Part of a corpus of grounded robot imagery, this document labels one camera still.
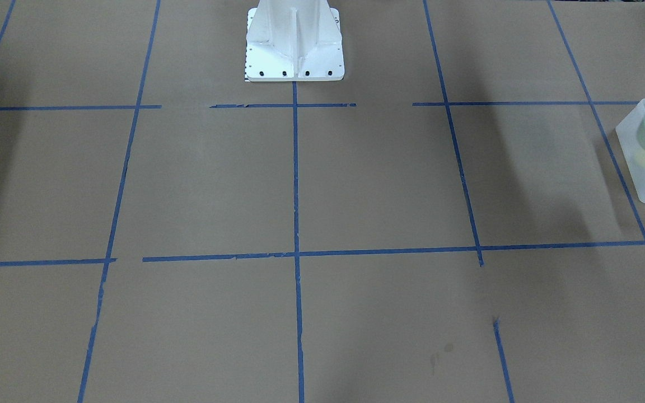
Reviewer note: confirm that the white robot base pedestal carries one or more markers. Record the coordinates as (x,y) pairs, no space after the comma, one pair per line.
(294,41)

